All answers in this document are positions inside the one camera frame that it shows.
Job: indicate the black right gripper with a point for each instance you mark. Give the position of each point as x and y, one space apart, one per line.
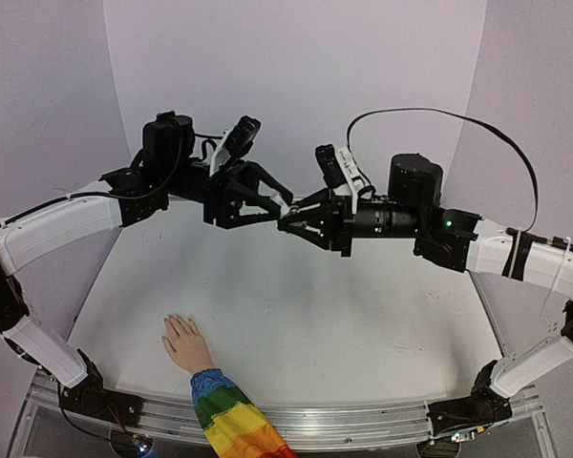
339 225

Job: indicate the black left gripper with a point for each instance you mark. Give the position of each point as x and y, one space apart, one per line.
226 192

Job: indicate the clear nail polish bottle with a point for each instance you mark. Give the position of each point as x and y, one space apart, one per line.
296 224

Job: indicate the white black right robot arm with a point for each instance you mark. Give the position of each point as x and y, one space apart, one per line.
457 240

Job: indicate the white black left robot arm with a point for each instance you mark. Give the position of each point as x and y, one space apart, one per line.
174 161

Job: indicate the rainbow striped sleeve forearm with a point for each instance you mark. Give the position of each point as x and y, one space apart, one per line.
231 423

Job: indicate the mannequin hand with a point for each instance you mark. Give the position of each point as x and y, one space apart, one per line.
186 346

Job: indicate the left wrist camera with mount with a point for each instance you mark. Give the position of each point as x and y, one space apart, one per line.
233 147

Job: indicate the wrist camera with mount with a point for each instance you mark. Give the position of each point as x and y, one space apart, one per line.
342 174
233 147

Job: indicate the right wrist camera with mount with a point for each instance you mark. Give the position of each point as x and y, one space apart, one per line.
342 174

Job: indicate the aluminium front frame rail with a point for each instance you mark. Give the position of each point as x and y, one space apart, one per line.
305 428

